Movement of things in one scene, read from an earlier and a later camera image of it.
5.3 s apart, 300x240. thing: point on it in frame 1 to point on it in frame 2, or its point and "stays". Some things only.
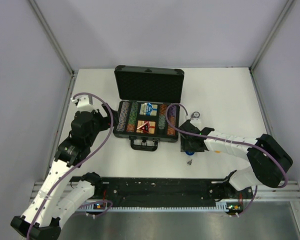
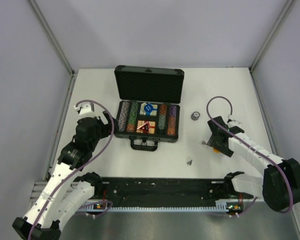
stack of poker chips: [196, 114] stays
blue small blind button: [190, 153] to [148, 108]
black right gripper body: [186, 145] to [213, 142]
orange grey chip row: [161, 122] stays
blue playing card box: [148, 109] stays
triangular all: [145, 127] stays
